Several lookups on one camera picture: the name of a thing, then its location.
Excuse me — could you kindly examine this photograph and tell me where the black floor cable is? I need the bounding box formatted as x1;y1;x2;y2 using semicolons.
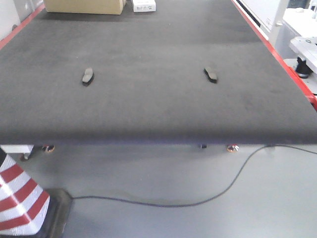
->
71;144;317;208

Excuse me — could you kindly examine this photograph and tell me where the cardboard box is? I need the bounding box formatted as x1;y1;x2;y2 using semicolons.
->
44;0;126;15

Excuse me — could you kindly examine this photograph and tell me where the white machine side panel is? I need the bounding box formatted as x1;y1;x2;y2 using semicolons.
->
234;0;289;46

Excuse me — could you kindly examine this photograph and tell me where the white long carton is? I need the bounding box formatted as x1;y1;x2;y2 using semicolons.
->
132;0;156;12

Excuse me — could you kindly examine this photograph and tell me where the red white traffic cone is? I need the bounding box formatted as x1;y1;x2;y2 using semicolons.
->
0;150;72;238

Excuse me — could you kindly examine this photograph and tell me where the grey machine stand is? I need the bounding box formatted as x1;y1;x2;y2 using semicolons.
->
283;8;317;74

